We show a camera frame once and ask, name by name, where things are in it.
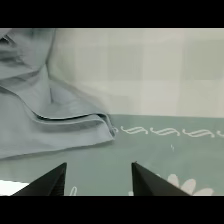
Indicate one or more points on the pale blue shirt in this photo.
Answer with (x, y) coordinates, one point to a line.
(30, 120)

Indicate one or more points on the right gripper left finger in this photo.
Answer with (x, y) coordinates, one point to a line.
(50, 184)

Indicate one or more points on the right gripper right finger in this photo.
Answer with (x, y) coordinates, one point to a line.
(148, 185)

